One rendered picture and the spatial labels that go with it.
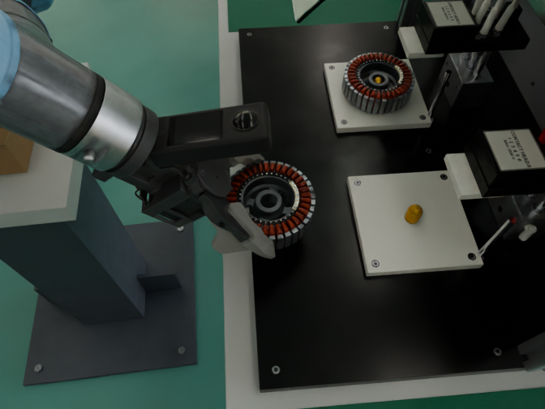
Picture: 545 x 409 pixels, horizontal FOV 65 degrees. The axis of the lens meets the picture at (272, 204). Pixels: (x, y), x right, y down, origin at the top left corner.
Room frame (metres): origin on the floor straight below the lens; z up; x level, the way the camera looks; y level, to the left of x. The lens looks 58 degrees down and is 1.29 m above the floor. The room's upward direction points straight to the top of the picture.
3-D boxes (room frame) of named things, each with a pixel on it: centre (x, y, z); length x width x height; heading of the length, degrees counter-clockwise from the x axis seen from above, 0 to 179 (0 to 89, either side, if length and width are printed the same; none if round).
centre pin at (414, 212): (0.29, -0.19, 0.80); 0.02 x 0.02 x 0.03
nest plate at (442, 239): (0.29, -0.19, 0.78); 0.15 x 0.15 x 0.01; 4
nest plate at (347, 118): (0.53, -0.17, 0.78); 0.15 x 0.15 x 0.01; 4
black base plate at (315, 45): (0.42, -0.19, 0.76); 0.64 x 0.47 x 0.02; 4
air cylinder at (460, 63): (0.55, -0.31, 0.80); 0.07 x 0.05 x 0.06; 4
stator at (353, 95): (0.53, -0.17, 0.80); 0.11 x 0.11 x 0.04
